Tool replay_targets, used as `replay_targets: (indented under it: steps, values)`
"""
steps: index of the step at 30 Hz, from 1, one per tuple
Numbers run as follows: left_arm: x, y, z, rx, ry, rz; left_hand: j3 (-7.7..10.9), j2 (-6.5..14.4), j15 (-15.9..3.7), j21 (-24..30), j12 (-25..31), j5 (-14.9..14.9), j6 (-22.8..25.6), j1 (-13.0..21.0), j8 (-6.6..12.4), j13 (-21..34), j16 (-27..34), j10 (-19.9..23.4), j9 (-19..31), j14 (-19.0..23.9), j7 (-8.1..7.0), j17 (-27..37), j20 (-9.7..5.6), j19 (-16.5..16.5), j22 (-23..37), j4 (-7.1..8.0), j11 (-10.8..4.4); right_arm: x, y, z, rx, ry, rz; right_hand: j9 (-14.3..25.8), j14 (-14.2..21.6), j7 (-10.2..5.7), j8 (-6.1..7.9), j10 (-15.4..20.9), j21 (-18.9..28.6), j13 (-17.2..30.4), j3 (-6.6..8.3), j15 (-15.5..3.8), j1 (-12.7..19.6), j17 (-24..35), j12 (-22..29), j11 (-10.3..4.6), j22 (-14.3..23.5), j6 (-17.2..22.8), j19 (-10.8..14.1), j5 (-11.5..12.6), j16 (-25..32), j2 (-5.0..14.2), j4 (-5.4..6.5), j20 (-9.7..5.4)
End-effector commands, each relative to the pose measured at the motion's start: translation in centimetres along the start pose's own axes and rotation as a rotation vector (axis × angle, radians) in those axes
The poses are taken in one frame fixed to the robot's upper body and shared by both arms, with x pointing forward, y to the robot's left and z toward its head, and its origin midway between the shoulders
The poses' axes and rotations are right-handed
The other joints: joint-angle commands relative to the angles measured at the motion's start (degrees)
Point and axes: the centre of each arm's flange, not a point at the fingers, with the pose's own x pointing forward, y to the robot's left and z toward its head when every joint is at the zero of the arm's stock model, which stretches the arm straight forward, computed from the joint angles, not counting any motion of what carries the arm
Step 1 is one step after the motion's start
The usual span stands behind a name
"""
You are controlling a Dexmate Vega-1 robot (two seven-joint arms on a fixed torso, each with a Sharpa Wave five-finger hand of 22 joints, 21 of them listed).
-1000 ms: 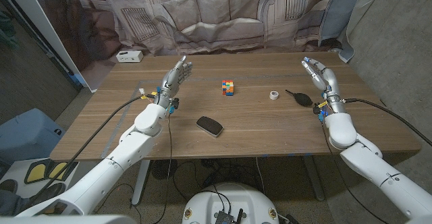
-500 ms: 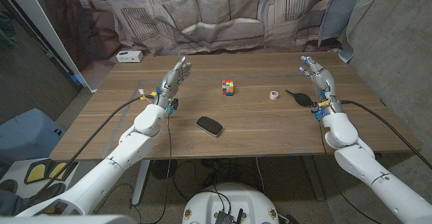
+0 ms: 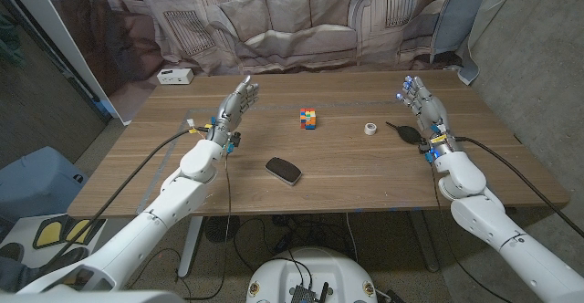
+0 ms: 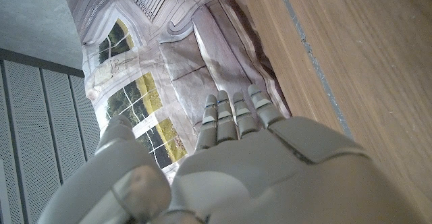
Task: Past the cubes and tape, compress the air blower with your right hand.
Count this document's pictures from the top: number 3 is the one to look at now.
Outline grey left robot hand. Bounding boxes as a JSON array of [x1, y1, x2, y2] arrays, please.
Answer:
[[205, 75, 260, 148]]

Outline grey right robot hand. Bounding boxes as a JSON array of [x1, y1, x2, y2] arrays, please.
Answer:
[[395, 75, 460, 154]]

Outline white power strip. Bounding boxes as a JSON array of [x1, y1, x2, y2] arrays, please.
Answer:
[[156, 68, 195, 86]]

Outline multicolour puzzle cube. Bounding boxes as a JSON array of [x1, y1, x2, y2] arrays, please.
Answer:
[[299, 108, 318, 131]]

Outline black whiteboard eraser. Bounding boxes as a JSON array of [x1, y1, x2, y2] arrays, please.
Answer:
[[265, 156, 303, 187]]

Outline printed sofa room backdrop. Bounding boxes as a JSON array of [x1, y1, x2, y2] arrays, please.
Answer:
[[34, 0, 526, 126]]

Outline black round floor fan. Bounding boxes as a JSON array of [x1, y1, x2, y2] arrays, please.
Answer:
[[203, 215, 241, 245]]

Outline white table leg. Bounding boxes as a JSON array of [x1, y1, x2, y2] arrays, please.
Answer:
[[176, 215, 204, 279], [408, 210, 441, 273]]

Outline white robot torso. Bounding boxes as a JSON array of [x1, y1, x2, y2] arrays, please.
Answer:
[[245, 246, 379, 303]]

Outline blue plastic bin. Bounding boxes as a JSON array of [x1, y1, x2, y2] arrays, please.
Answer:
[[0, 145, 90, 225]]

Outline black and yellow foot pedals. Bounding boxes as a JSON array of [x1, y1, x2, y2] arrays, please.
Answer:
[[31, 214, 109, 250]]

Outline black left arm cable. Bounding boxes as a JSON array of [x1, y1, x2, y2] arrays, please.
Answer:
[[43, 127, 209, 272]]

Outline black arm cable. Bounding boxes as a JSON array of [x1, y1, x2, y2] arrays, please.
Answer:
[[43, 127, 209, 272], [454, 135, 584, 239]]

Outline thin braided hanging cable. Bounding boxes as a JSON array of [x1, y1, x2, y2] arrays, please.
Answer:
[[221, 151, 233, 267]]

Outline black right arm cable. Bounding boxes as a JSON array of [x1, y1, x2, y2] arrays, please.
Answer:
[[454, 135, 584, 239]]

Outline white upright post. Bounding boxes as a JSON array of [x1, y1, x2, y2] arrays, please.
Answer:
[[0, 0, 131, 126]]

